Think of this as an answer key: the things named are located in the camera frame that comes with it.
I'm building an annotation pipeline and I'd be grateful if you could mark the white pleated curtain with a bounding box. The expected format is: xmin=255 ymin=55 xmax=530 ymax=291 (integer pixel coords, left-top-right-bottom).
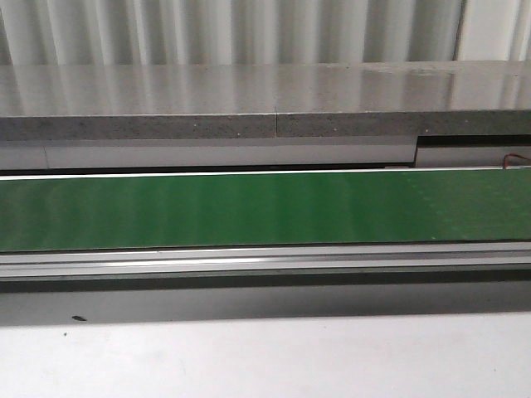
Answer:
xmin=1 ymin=1 xmax=530 ymax=66

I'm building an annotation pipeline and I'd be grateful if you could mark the silver conveyor front rail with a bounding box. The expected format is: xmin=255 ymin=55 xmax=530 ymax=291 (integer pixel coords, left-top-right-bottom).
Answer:
xmin=1 ymin=242 xmax=530 ymax=279

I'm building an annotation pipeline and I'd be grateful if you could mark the green conveyor belt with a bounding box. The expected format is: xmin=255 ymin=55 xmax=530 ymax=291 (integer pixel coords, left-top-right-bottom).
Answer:
xmin=1 ymin=168 xmax=530 ymax=252

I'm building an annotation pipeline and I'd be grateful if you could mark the grey cabinet panel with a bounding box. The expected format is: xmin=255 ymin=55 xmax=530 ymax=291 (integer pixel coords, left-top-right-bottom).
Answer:
xmin=1 ymin=134 xmax=530 ymax=171

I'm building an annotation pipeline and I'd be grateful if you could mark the red cable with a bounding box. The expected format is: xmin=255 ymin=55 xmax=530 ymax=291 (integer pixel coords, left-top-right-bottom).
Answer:
xmin=500 ymin=153 xmax=531 ymax=169

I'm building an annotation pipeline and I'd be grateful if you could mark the grey stone countertop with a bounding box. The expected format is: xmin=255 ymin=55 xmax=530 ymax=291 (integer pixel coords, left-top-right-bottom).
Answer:
xmin=1 ymin=61 xmax=530 ymax=142

